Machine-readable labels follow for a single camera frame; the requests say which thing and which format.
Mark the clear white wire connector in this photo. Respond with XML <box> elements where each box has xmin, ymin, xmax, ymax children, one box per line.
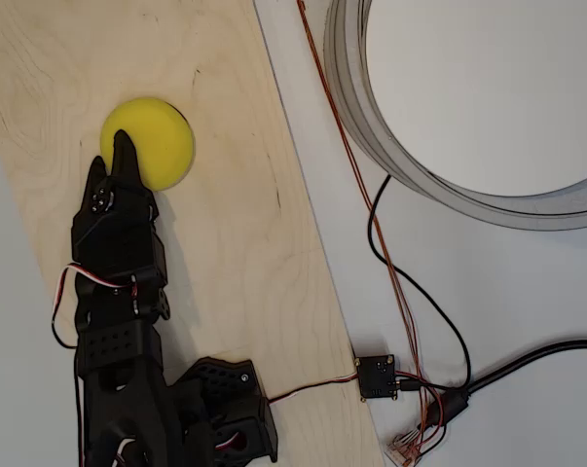
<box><xmin>384</xmin><ymin>430</ymin><xmax>426</xmax><ymax>467</ymax></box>

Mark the thin black cable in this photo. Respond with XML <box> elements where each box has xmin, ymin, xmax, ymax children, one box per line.
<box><xmin>367</xmin><ymin>174</ymin><xmax>472</xmax><ymax>390</ymax></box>

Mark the light plywood board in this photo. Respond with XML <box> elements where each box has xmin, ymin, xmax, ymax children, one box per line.
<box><xmin>0</xmin><ymin>0</ymin><xmax>386</xmax><ymax>467</ymax></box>

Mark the red white black servo cable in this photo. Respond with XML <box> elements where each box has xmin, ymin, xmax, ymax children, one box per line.
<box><xmin>51</xmin><ymin>262</ymin><xmax>139</xmax><ymax>349</ymax></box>
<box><xmin>267</xmin><ymin>372</ymin><xmax>361</xmax><ymax>403</ymax></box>
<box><xmin>214</xmin><ymin>430</ymin><xmax>248</xmax><ymax>453</ymax></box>

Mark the black USB cable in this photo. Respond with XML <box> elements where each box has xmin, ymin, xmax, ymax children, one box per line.
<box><xmin>399</xmin><ymin>339</ymin><xmax>587</xmax><ymax>395</ymax></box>

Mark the thin orange wire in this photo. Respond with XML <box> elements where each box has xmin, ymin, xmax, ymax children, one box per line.
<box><xmin>298</xmin><ymin>0</ymin><xmax>435</xmax><ymax>463</ymax></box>
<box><xmin>296</xmin><ymin>0</ymin><xmax>428</xmax><ymax>439</ymax></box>

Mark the large white ring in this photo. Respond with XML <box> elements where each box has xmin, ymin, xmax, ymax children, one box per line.
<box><xmin>323</xmin><ymin>0</ymin><xmax>587</xmax><ymax>233</ymax></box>

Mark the yellow round sponge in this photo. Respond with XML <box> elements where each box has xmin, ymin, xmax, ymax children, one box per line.
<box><xmin>99</xmin><ymin>96</ymin><xmax>196</xmax><ymax>192</ymax></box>

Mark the black motor controller board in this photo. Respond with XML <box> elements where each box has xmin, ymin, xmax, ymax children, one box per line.
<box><xmin>354</xmin><ymin>353</ymin><xmax>400</xmax><ymax>402</ymax></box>

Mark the thick black power cable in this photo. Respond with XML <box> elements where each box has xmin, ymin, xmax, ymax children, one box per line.
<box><xmin>429</xmin><ymin>340</ymin><xmax>587</xmax><ymax>432</ymax></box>

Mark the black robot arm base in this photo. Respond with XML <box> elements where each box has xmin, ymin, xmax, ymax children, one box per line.
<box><xmin>168</xmin><ymin>356</ymin><xmax>279</xmax><ymax>464</ymax></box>

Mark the thin red wire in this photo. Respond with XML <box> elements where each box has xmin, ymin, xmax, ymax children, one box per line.
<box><xmin>393</xmin><ymin>370</ymin><xmax>453</xmax><ymax>453</ymax></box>

